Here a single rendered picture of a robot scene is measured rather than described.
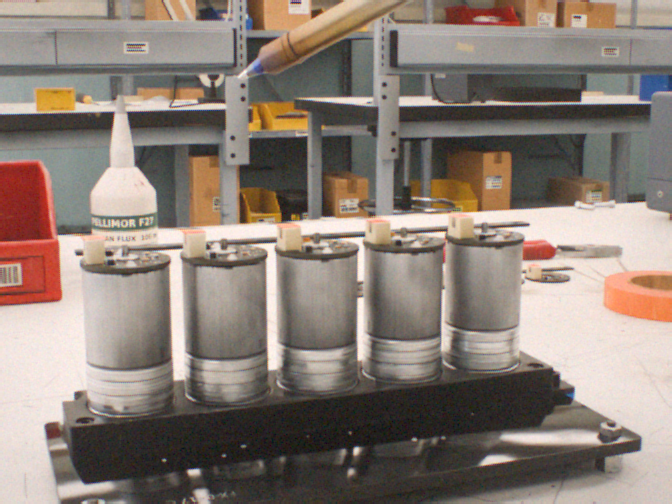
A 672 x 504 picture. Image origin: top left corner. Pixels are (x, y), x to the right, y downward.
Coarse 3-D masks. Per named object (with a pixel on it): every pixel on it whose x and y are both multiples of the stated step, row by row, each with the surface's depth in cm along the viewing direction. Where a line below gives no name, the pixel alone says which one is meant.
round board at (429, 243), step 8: (392, 240) 29; (400, 240) 29; (416, 240) 29; (424, 240) 29; (432, 240) 29; (440, 240) 29; (376, 248) 29; (384, 248) 28; (392, 248) 28; (400, 248) 28; (408, 248) 28; (416, 248) 28; (424, 248) 28; (432, 248) 28; (440, 248) 29
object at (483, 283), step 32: (448, 256) 30; (480, 256) 29; (512, 256) 29; (448, 288) 30; (480, 288) 29; (512, 288) 30; (448, 320) 30; (480, 320) 30; (512, 320) 30; (448, 352) 31; (480, 352) 30; (512, 352) 30
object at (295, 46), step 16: (352, 0) 24; (368, 0) 23; (384, 0) 23; (400, 0) 23; (320, 16) 24; (336, 16) 24; (352, 16) 24; (368, 16) 24; (384, 16) 24; (288, 32) 25; (304, 32) 24; (320, 32) 24; (336, 32) 24; (352, 32) 24; (272, 48) 25; (288, 48) 25; (304, 48) 24; (320, 48) 24; (272, 64) 25; (288, 64) 25
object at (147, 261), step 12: (108, 252) 27; (132, 252) 28; (144, 252) 27; (156, 252) 27; (84, 264) 26; (96, 264) 26; (108, 264) 26; (120, 264) 26; (144, 264) 26; (156, 264) 26; (168, 264) 26
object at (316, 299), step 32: (352, 256) 28; (288, 288) 28; (320, 288) 27; (352, 288) 28; (288, 320) 28; (320, 320) 28; (352, 320) 28; (288, 352) 28; (320, 352) 28; (352, 352) 28; (288, 384) 28; (320, 384) 28; (352, 384) 29
